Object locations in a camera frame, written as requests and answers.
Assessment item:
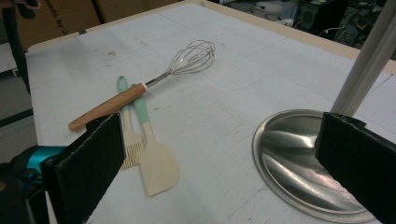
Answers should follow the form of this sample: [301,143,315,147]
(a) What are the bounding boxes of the pastry brush with mint handle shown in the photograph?
[116,75,145,171]

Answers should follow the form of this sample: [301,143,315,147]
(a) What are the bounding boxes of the wire whisk with wooden handle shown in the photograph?
[67,39,217,133]

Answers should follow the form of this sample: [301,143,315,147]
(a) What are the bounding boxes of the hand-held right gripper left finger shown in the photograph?
[40,112,126,224]

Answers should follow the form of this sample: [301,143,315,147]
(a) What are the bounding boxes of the black computer tower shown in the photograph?
[295,2,332,33]

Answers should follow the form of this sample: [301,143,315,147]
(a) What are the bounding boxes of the cardboard box with black print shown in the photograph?
[15,0,101,50]

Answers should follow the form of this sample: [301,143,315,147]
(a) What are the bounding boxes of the black metal frame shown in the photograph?
[1,6,31,94]

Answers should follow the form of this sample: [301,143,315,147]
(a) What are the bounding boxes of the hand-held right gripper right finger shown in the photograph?
[314,111,396,224]

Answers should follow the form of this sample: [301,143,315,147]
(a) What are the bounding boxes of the cream spatula with mint handle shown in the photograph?
[130,83,180,198]

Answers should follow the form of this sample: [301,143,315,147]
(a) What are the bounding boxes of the steel utensil stand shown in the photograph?
[251,0,396,224]

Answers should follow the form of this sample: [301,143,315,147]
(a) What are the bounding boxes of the white grid mat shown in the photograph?
[24,3,396,224]

